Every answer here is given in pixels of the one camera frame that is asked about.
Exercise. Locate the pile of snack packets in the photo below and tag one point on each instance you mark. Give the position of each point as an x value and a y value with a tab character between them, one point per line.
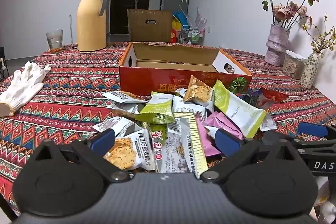
183	124

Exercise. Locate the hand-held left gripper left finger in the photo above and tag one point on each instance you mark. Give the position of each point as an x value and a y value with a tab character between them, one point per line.
103	142

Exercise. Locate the yellow flower branch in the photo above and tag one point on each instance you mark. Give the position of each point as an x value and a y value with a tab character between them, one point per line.
325	39

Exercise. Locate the person's right hand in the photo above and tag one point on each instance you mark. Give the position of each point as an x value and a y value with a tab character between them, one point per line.
328	197

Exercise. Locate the yellow thermos jug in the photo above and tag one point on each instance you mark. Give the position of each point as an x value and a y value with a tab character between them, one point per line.
90	24

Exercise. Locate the black chair frame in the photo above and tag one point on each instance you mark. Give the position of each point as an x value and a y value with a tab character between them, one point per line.
2	61

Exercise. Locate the white cloth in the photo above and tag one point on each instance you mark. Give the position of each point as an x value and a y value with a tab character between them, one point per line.
22	87

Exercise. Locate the red gift box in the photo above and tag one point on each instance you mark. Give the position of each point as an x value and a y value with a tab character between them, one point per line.
175	33

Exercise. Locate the blue plastic item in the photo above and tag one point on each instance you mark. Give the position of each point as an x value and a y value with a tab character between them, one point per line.
179	16

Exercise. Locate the pink textured vase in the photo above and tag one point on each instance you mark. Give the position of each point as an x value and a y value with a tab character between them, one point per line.
275	45

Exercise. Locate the patterned woven tablecloth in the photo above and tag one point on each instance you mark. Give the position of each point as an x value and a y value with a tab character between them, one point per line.
65	98

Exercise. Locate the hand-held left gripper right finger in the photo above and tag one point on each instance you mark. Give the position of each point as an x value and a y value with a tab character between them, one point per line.
226	141

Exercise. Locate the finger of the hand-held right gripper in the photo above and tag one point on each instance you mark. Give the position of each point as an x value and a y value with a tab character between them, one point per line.
316	146
312	130

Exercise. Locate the orange cardboard box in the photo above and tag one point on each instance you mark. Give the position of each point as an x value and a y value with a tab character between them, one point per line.
147	79

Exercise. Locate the clear plastic container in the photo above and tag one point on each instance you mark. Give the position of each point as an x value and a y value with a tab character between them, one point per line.
292	66

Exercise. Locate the speckled white vase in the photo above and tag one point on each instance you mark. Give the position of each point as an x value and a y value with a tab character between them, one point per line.
309	71

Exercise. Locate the clear drinking glass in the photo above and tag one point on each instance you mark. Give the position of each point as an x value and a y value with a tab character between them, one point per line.
54	40

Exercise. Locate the dark brown door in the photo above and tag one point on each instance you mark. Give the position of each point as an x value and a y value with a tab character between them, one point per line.
120	3

